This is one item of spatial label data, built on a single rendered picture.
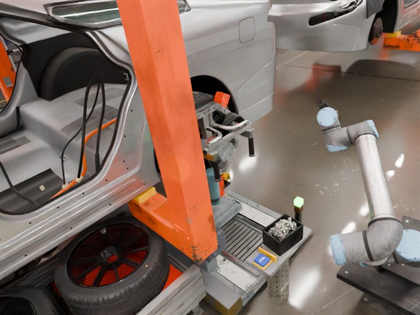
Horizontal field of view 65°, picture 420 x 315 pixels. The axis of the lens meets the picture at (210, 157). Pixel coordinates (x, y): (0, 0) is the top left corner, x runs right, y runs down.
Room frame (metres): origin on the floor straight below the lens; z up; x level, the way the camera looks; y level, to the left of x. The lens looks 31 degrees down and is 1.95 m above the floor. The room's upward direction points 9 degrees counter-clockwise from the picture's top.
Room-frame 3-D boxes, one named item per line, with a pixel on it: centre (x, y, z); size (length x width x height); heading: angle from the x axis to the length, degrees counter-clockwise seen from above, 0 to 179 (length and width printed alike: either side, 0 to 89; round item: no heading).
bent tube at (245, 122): (1.93, -0.16, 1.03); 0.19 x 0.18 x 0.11; 40
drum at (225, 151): (1.91, -0.05, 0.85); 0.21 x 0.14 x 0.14; 40
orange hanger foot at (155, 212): (1.60, 0.36, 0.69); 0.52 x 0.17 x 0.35; 40
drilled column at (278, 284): (1.33, -0.31, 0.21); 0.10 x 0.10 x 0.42; 40
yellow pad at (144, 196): (1.73, 0.47, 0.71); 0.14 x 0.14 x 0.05; 40
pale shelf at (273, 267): (1.35, -0.33, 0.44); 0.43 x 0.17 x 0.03; 130
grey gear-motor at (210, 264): (1.69, 0.17, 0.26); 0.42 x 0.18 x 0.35; 40
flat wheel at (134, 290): (1.45, 0.69, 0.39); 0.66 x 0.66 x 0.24
